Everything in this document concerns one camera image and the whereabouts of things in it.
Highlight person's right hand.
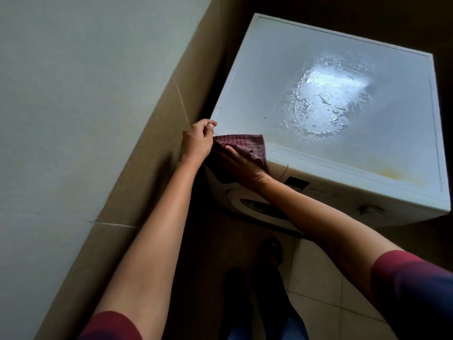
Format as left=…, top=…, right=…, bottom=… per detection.
left=219, top=144, right=274, bottom=191

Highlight person's left hand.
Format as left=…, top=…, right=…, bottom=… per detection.
left=179, top=119, right=218, bottom=168

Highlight red checkered cloth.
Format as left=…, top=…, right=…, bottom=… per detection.
left=207, top=134, right=271, bottom=185

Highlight white washing machine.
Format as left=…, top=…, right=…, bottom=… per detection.
left=203, top=13, right=452, bottom=238

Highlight person's right forearm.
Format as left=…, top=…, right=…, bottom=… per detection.
left=260, top=177, right=403, bottom=298

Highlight person's left forearm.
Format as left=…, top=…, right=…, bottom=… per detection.
left=93, top=161, right=203, bottom=340

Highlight black right sandal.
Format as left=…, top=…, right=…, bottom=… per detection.
left=260, top=237, right=285, bottom=268

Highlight blue jeans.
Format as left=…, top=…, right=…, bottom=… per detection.
left=219, top=265, right=309, bottom=340

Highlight dark red shirt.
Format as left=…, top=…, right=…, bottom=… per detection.
left=77, top=250, right=453, bottom=340

